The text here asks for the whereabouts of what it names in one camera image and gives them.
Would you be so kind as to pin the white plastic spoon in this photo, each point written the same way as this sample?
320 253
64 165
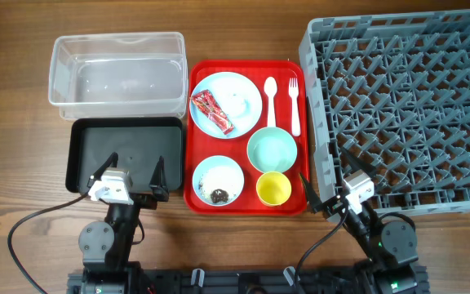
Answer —
270 90

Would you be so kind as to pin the white napkin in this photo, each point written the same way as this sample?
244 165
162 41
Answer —
235 104

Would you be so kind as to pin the yellow plastic cup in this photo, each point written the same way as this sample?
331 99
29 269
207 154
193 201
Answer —
273 189

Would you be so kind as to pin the rice and brown food waste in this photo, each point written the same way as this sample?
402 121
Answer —
220 185

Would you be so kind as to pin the clear plastic bin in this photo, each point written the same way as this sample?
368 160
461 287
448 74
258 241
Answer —
119 75

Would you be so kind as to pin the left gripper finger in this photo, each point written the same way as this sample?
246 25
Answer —
112 161
158 182

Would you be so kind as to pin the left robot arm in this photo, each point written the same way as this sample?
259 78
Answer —
106 245

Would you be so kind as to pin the black plastic tray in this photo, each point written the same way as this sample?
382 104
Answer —
139 143

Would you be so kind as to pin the grey dishwasher rack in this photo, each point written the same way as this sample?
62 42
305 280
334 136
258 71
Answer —
394 90

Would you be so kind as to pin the large light blue plate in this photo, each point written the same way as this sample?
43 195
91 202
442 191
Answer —
222 84

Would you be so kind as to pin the small light blue bowl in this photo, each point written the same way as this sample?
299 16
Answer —
208 163

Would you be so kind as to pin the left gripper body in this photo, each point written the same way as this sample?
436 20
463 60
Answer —
144 201

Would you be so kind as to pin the white plastic fork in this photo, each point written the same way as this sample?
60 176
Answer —
293 91

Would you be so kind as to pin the red serving tray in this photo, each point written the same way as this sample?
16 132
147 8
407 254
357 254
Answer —
200 146

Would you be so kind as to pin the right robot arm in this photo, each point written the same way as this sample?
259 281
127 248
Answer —
389 241

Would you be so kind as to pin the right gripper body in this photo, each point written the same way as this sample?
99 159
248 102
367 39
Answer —
333 207

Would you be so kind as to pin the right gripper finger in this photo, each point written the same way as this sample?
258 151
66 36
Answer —
312 198
357 164

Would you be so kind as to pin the red snack wrapper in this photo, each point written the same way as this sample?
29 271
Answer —
207 104

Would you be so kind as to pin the mint green bowl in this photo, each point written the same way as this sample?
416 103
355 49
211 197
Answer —
272 149

